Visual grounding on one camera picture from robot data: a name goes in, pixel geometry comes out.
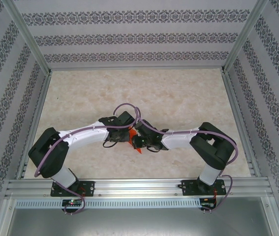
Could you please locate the orange paper sheet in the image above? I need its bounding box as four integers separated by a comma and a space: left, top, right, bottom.
128, 126, 145, 155

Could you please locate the grey metal tray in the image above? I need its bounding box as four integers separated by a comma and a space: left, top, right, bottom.
5, 207, 279, 236

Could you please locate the black left gripper cable loop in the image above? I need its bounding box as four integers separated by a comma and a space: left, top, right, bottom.
102, 139, 117, 148

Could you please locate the aluminium mounting rail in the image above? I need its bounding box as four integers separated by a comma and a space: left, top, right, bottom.
5, 177, 274, 198

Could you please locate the slotted grey cable duct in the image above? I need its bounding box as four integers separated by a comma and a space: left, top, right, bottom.
15, 198, 202, 208

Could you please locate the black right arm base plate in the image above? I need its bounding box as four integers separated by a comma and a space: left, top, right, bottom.
181, 179, 226, 197

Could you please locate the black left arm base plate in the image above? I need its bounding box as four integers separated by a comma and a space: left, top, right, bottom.
50, 180, 95, 197

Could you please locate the aluminium frame cross bar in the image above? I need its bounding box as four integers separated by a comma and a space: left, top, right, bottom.
48, 65, 226, 72

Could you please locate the aluminium table side rail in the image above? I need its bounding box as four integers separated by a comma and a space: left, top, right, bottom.
16, 72, 54, 180
221, 71, 262, 178

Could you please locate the aluminium upright frame post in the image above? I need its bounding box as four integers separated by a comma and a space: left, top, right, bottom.
221, 0, 270, 72
2, 0, 52, 74

